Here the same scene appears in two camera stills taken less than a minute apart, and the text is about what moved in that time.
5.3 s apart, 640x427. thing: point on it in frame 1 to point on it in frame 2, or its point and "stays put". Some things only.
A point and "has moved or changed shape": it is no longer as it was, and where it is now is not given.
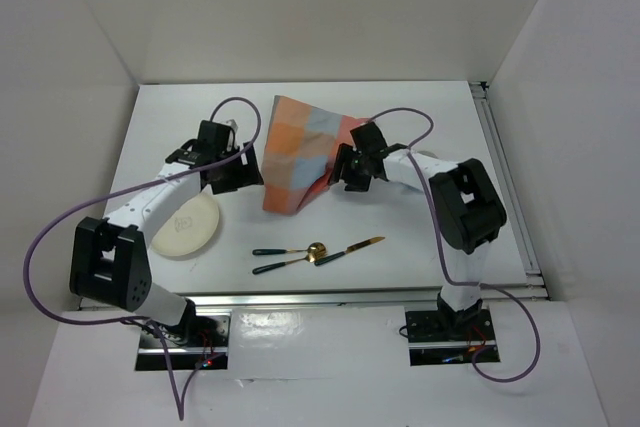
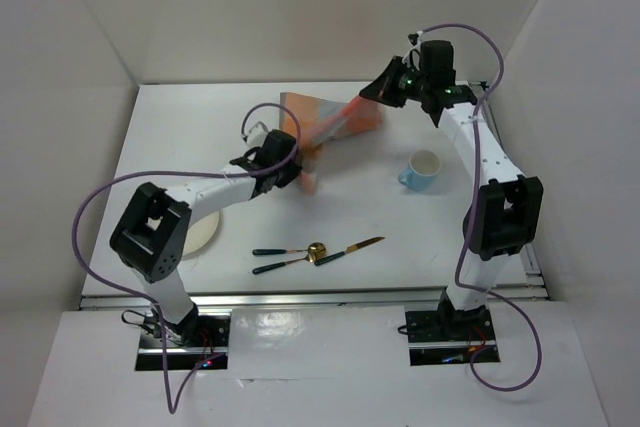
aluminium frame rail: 518,214 stays put
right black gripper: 343,156 to 381,88
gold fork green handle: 314,249 stays put
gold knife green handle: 350,249 stays put
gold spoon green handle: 263,268 to 316,250
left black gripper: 247,174 to 291,171
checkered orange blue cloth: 302,146 has moved or changed shape
